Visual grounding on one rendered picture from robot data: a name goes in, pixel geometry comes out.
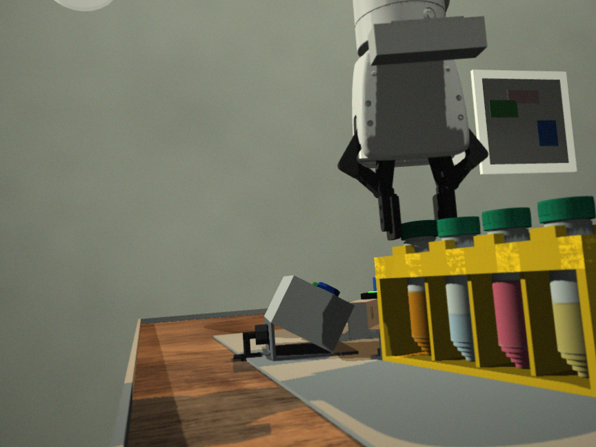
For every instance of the beige flat mat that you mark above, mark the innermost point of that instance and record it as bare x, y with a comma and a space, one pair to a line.
387, 404

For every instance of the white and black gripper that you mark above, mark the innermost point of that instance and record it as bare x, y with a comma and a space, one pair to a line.
409, 111

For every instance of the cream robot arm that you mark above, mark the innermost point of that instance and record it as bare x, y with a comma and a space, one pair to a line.
408, 31

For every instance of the green screw cap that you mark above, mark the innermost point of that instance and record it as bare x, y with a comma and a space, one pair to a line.
506, 218
458, 226
582, 207

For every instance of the yellow tube rack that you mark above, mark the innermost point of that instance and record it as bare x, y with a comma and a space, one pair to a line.
549, 248

